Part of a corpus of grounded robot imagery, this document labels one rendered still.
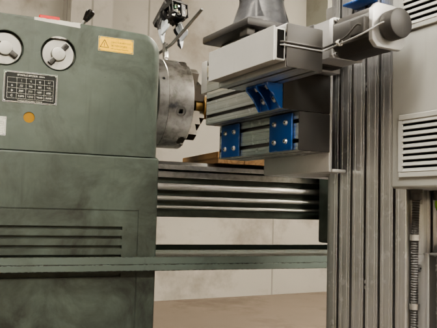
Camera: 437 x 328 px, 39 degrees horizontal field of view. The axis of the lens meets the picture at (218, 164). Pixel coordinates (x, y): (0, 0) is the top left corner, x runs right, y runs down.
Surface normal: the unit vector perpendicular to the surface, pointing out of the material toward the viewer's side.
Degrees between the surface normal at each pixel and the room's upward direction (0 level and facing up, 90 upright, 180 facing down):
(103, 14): 90
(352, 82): 90
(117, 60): 90
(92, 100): 90
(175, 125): 125
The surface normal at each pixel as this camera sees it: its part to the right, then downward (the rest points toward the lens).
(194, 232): 0.50, -0.05
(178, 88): 0.39, -0.26
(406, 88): -0.87, -0.06
